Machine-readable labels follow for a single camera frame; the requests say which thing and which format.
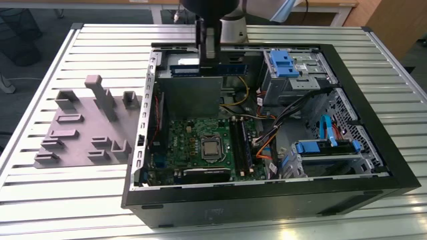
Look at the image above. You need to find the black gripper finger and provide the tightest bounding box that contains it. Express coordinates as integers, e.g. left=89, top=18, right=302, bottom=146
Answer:
left=194, top=17, right=221, bottom=76

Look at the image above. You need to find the RAM stick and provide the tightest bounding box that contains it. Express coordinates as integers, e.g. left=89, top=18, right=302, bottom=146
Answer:
left=168, top=63, right=250, bottom=77
left=240, top=119, right=253, bottom=169

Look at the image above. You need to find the grey power supply unit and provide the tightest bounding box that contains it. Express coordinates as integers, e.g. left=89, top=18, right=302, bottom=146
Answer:
left=156, top=54, right=224, bottom=118

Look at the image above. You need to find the blue drive carrier latch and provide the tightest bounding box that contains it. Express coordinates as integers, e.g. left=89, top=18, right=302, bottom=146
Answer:
left=269, top=49, right=302, bottom=79

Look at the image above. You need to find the silver drive cage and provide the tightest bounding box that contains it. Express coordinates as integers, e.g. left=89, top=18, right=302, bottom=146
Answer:
left=261, top=49, right=337, bottom=106

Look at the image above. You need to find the CPU socket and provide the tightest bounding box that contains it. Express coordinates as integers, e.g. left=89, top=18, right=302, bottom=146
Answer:
left=198, top=134, right=225, bottom=164

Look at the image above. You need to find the green motherboard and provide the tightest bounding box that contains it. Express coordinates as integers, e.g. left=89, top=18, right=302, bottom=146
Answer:
left=145, top=116, right=268, bottom=186

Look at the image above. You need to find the silver CPU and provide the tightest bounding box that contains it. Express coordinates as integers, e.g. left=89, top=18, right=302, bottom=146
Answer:
left=201, top=139, right=222, bottom=157

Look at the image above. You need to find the grey parts rack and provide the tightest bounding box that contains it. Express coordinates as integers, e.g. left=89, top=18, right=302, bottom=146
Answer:
left=32, top=74, right=142, bottom=170

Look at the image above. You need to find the hard disk in blue carrier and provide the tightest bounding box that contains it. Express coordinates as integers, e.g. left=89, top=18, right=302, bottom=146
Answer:
left=292, top=139, right=361, bottom=157

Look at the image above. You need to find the black graphics card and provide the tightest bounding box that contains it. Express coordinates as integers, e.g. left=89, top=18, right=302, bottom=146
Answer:
left=174, top=167, right=233, bottom=185

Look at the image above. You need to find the silver disk bay cage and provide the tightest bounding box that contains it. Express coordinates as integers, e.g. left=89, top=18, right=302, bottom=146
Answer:
left=276, top=139, right=381, bottom=180

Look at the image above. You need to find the wooden cabinet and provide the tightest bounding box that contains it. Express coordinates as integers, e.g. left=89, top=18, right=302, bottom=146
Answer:
left=342, top=0, right=427, bottom=62

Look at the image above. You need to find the black open PC case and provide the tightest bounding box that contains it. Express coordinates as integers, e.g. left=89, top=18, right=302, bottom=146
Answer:
left=118, top=41, right=421, bottom=229

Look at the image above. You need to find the black mesh bin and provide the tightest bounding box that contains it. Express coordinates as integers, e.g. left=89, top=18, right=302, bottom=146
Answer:
left=0, top=7, right=44, bottom=68

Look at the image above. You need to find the white stand foot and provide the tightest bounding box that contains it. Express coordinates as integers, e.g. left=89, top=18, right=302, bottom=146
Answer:
left=0, top=72, right=17, bottom=95

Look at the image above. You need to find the yellow wire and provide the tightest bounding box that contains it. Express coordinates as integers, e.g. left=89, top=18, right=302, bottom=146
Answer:
left=221, top=76, right=250, bottom=107

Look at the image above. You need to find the black cable bundle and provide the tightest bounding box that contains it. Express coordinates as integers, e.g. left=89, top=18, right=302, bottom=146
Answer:
left=252, top=87, right=334, bottom=146

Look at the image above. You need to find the orange wire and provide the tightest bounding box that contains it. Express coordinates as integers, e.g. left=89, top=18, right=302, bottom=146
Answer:
left=254, top=143, right=277, bottom=160

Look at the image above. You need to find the blue flat data cable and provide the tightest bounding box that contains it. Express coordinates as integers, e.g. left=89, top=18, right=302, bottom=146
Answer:
left=318, top=114, right=337, bottom=147

